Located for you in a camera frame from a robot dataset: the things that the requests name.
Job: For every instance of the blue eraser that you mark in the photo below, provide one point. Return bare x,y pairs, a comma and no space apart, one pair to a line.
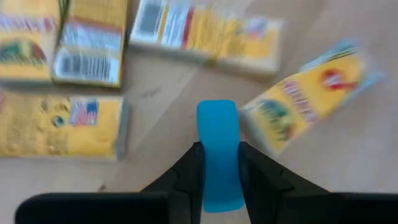
219,140

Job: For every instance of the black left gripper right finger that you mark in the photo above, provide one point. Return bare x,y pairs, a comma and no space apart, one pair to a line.
273,199

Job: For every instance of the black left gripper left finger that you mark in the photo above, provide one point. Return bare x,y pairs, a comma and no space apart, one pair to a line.
174,199

